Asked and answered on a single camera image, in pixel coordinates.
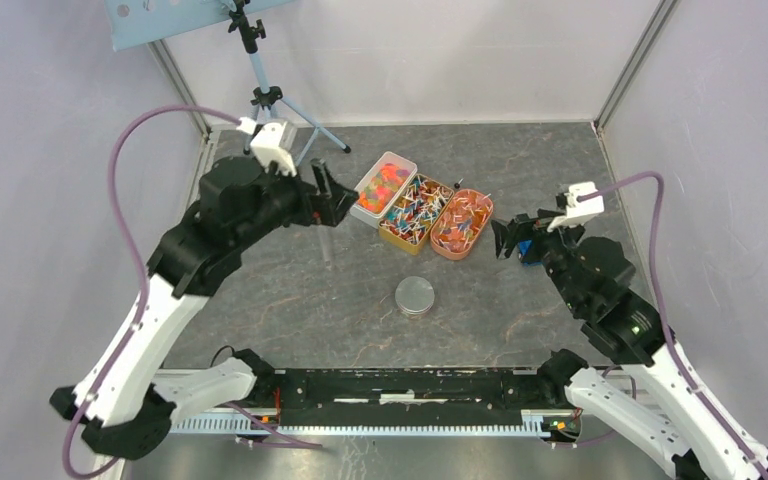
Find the pink tin of lollipops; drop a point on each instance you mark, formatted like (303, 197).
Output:
(461, 223)

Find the white tin of gummies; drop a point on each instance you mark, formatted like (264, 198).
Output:
(381, 186)

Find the yellow tin of lollipops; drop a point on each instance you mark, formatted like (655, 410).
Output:
(408, 223)

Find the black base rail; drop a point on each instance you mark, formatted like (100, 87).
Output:
(403, 397)

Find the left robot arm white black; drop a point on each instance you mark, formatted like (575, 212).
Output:
(120, 409)

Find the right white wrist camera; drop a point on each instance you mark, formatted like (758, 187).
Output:
(577, 205)

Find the blue toy brick car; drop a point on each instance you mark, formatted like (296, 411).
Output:
(524, 252)

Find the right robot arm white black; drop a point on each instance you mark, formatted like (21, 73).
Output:
(690, 438)

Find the clear plastic scoop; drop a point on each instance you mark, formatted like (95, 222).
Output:
(327, 245)

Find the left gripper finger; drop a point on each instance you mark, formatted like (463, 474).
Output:
(327, 187)
(337, 207)

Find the white toothed cable duct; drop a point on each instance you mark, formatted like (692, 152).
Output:
(222, 422)

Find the light blue perforated plate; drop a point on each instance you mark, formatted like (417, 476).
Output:
(137, 22)

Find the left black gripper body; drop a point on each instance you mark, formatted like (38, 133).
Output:
(296, 203)

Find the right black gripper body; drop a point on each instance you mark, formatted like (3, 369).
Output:
(553, 247)

